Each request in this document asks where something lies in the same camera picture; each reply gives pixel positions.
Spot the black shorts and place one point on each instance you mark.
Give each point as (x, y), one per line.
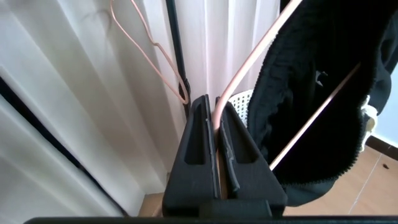
(326, 40)

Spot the black clothes rack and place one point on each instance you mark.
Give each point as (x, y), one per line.
(177, 46)

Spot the white laundry basket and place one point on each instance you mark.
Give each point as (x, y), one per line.
(241, 102)

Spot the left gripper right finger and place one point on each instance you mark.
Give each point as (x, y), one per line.
(258, 186)

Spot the white curtain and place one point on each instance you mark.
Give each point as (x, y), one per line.
(31, 174)
(77, 62)

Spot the pink clothes hanger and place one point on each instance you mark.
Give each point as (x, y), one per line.
(248, 62)
(186, 96)

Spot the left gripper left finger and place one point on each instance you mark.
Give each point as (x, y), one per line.
(192, 180)

